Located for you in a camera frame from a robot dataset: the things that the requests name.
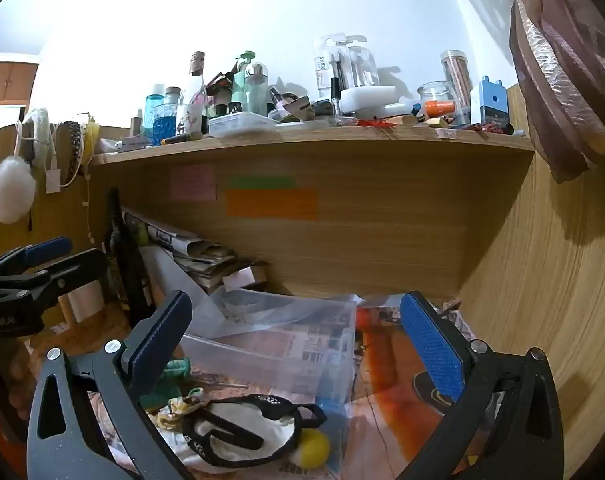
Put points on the pink sticky note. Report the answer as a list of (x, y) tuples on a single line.
[(192, 183)]

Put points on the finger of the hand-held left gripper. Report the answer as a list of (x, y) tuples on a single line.
[(45, 251), (67, 272)]

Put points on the orange tube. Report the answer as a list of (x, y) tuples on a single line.
[(440, 107)]

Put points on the wooden desk shelf unit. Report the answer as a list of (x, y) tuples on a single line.
[(382, 210)]

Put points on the yellow cloth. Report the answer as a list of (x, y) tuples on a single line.
[(92, 137)]

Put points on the floral patterned cloth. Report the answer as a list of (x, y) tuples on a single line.
[(178, 405)]

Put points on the bundle of folded newspapers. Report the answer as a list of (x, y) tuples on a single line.
[(197, 257)]

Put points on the orange sticky note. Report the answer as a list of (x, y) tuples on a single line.
[(272, 205)]

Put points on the dark glass bottle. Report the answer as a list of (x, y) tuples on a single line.
[(122, 255)]

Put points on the clear glass bottle with cork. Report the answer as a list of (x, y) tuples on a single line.
[(198, 85)]

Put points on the mint green pump bottle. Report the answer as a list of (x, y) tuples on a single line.
[(240, 85)]

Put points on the green sticky note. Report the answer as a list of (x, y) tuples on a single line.
[(262, 182)]

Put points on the clear glass jar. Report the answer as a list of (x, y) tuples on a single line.
[(436, 92)]

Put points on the clear blister package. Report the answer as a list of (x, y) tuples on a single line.
[(352, 67)]

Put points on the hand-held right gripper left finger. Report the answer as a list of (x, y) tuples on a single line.
[(155, 335)]

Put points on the blue mouthwash bottle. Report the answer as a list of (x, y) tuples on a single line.
[(160, 117)]

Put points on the tall clear cylinder container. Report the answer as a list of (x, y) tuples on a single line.
[(457, 77)]

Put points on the yellow soft ball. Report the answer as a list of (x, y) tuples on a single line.
[(313, 449)]

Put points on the spread newspaper sheet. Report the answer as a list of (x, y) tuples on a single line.
[(302, 350)]

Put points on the clear plastic food box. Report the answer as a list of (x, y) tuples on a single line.
[(242, 124)]

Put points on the red thread bundle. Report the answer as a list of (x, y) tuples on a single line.
[(377, 124)]

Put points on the white fluffy pompom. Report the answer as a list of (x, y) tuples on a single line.
[(11, 191)]

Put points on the black dotted hair band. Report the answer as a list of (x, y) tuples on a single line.
[(74, 145)]

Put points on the small cardboard box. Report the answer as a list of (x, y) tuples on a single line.
[(245, 276)]

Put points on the white paper roll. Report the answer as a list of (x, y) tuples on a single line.
[(167, 272)]

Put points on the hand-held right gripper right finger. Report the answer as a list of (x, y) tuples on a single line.
[(435, 347)]

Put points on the orange printed magazine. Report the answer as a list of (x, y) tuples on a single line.
[(397, 390)]

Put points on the mint bottle with silver cap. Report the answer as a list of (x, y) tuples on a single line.
[(256, 90)]

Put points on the wooden wall cabinet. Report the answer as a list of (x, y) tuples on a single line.
[(7, 80)]

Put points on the blue and white box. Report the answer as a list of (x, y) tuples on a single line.
[(492, 105)]

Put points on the green plastic tool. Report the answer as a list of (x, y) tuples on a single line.
[(172, 369)]

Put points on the clear plastic storage box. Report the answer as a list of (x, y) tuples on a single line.
[(282, 340)]

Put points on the white foam block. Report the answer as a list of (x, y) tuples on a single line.
[(370, 99)]

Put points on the black marker pen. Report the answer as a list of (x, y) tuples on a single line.
[(182, 137)]

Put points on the white fluffy roll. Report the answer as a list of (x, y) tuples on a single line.
[(38, 127)]

